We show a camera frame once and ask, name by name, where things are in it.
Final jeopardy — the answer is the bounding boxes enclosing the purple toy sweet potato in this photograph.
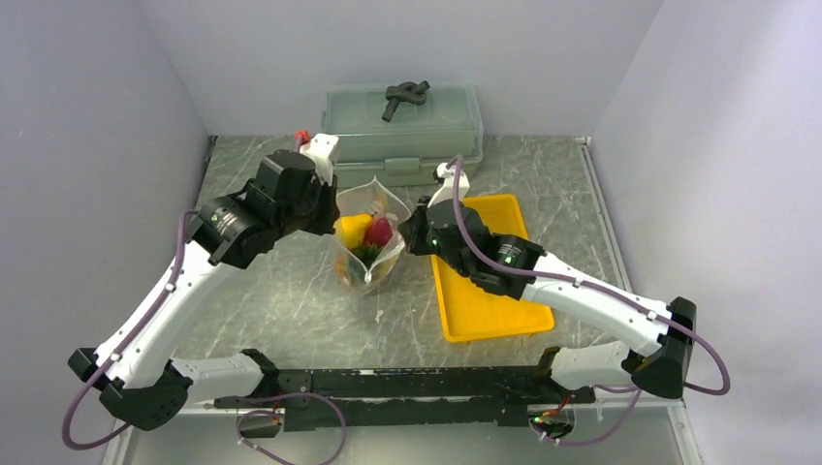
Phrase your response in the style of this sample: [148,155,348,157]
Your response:
[363,217,394,248]

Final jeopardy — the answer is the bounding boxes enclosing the clear zip top bag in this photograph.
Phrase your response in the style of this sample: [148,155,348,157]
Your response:
[333,178,411,294]

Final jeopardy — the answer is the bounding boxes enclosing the yellow toy pear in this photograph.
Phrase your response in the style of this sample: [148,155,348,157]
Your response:
[335,213,373,250]

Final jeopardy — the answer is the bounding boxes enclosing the orange toy pineapple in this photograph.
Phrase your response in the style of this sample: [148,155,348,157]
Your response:
[333,243,395,292]

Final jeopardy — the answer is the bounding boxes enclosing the yellow plastic tray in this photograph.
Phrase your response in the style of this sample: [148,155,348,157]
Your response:
[431,194,554,343]

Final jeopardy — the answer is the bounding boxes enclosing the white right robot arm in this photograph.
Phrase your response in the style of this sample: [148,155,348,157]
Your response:
[398,197,697,402]

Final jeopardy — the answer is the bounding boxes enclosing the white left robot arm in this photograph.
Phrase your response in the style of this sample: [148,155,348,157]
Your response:
[69,147,339,431]

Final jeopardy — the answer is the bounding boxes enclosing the green translucent storage box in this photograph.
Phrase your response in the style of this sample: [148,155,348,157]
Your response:
[320,84,484,188]

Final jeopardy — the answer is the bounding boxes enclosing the dark knotted rubber tube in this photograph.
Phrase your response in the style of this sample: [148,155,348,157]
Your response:
[381,80,430,123]

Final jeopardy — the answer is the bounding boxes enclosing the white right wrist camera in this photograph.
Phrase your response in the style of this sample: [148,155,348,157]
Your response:
[427,163,470,207]

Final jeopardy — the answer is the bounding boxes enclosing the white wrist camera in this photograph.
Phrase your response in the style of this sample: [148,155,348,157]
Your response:
[427,163,470,207]
[295,131,339,185]

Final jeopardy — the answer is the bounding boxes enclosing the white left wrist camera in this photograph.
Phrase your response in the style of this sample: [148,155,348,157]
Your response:
[295,131,339,185]

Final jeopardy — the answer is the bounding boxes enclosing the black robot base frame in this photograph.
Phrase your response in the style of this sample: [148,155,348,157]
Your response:
[214,366,595,432]

